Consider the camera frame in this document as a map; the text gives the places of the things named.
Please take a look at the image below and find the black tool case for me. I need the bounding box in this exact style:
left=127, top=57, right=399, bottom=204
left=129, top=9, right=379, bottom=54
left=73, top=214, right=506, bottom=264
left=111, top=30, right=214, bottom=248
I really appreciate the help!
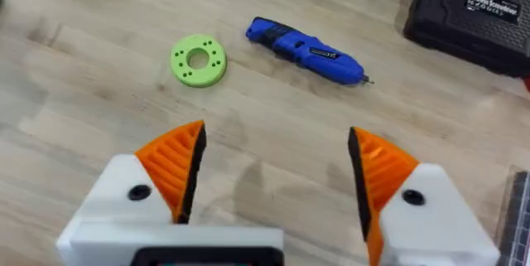
left=402, top=0, right=530, bottom=79

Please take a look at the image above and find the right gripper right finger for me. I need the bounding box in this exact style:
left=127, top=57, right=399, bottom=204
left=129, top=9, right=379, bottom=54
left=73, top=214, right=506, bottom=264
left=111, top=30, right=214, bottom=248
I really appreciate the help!
left=348, top=126, right=501, bottom=266

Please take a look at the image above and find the blue electric screwdriver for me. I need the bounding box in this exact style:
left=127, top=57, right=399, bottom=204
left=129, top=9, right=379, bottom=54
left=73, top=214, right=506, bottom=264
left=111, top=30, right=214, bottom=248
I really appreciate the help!
left=244, top=16, right=375, bottom=87

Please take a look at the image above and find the black cutting mat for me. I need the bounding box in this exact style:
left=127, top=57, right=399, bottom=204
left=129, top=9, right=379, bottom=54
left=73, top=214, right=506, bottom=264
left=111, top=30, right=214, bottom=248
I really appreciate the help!
left=496, top=170, right=530, bottom=266

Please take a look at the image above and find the green disc with holes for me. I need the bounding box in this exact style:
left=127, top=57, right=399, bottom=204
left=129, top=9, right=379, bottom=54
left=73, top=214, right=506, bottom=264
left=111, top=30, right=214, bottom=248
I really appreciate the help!
left=170, top=34, right=228, bottom=89

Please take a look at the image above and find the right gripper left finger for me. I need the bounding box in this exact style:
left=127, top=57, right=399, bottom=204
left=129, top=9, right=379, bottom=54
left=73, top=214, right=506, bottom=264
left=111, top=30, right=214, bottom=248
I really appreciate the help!
left=55, top=119, right=208, bottom=266

